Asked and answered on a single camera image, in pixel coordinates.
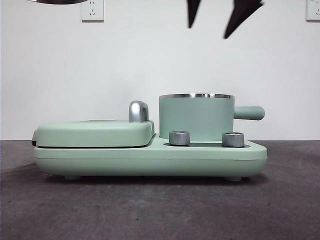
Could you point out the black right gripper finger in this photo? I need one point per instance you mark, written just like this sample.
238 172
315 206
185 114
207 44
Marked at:
241 15
193 11

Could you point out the glass lid with green knob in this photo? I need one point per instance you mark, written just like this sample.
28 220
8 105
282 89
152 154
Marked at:
60 1

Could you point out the silver control knob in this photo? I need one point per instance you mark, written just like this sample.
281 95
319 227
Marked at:
179 138
233 139

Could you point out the mint green griddle cover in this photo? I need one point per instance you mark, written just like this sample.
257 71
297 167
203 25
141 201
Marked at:
92 133

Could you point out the mint green breakfast machine base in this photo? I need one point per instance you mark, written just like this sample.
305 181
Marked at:
100 160

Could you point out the white wall socket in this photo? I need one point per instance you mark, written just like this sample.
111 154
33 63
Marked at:
313 10
92 12

